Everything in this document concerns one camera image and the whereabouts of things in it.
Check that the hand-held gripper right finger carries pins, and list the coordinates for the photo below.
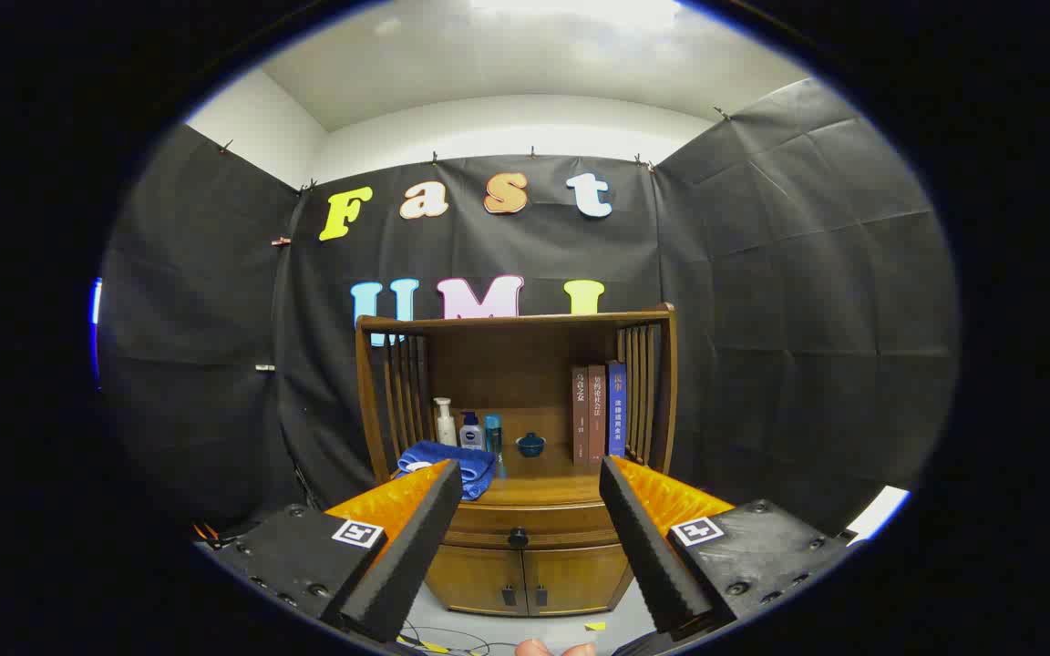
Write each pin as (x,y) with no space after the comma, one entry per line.
(643,547)

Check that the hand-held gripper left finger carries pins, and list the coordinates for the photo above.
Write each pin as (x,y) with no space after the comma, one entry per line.
(416,547)

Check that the wooden drawer with black knob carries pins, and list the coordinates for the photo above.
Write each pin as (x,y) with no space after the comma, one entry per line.
(561,528)

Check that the wooden cabinet door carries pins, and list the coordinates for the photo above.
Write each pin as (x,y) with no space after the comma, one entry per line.
(475,579)
(575,574)

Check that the wooden countertop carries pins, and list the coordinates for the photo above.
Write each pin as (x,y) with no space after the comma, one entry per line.
(543,490)

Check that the wooden cabinet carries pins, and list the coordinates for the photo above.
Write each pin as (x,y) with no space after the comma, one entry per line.
(507,383)

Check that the folded blue towel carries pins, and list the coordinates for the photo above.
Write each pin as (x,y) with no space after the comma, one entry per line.
(470,465)

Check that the white pump bottle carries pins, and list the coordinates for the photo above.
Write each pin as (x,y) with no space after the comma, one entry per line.
(445,428)

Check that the white bottle with blue cap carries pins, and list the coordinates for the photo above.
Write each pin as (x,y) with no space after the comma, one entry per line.
(471,435)

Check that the clear teal bottle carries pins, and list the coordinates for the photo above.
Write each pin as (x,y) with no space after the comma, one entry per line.
(494,435)

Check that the blue book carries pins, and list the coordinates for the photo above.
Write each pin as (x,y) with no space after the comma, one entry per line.
(617,410)

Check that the light brown book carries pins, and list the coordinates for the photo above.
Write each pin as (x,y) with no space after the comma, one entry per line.
(597,415)

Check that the dark brown book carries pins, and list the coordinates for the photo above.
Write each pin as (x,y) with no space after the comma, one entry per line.
(580,419)

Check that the blue lidded teacup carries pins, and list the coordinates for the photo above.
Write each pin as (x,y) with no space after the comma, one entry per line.
(530,445)

